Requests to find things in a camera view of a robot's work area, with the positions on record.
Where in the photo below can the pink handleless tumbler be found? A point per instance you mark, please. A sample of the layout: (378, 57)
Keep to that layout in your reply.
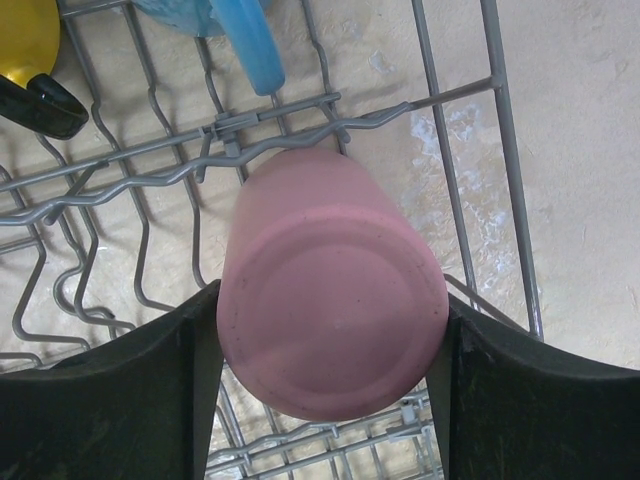
(331, 306)

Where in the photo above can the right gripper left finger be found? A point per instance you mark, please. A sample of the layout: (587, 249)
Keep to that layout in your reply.
(141, 406)

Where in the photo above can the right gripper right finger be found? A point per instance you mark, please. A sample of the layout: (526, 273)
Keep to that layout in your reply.
(508, 406)

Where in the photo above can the yellow mug black handle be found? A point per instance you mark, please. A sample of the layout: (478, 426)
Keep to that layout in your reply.
(30, 97)

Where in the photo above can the grey wire dish rack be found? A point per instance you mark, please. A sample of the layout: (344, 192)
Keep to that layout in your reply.
(117, 226)

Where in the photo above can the teal textured mug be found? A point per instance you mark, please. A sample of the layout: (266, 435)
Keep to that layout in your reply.
(243, 22)

